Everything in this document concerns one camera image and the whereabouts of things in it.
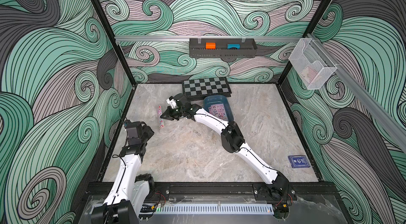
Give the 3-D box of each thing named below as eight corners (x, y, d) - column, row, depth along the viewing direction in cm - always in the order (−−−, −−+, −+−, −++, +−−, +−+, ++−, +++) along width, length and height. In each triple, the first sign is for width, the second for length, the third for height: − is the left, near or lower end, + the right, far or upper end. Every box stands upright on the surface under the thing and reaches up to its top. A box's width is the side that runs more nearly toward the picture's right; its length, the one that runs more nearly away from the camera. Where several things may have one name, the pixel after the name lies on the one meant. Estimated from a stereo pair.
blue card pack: (292, 168, 82) (294, 166, 81) (287, 156, 86) (289, 155, 85) (308, 168, 82) (311, 166, 81) (303, 156, 86) (305, 155, 85)
